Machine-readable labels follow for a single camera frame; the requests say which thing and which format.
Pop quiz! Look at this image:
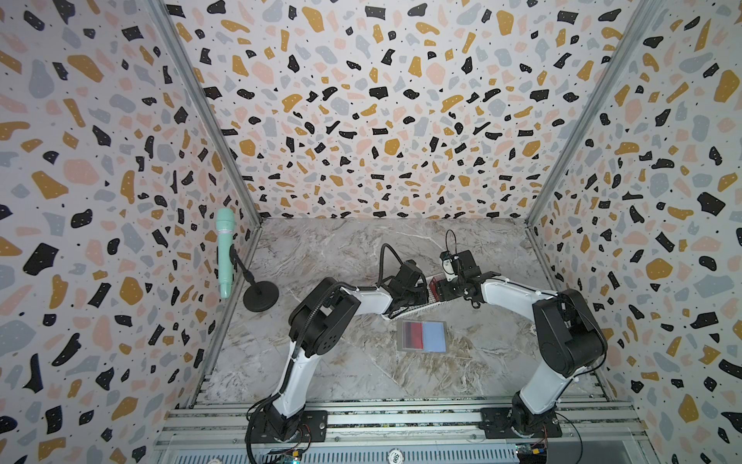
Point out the stack of red cards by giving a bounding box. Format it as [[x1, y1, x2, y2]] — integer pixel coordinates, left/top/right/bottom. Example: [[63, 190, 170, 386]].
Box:
[[428, 278, 439, 302]]

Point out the white plastic mesh basket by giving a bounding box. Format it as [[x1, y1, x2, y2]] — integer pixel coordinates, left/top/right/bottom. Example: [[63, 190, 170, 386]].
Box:
[[384, 275, 460, 320]]

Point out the red credit card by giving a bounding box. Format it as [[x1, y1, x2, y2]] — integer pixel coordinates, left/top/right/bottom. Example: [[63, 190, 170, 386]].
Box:
[[402, 322, 424, 351]]

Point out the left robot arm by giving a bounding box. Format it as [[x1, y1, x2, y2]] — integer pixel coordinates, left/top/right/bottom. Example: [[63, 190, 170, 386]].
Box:
[[245, 260, 428, 445]]

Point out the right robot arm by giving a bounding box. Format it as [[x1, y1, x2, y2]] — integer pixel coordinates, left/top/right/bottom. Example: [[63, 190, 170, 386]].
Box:
[[430, 251, 608, 437]]

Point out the black microphone stand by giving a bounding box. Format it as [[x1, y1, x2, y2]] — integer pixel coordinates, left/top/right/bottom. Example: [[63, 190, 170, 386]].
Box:
[[229, 246, 279, 313]]

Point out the mint green microphone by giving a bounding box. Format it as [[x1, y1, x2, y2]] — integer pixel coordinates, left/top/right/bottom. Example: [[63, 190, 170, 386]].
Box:
[[216, 208, 236, 300]]

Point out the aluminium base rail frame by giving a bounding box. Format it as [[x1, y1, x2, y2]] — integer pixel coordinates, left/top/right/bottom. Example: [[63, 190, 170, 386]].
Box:
[[150, 396, 656, 464]]

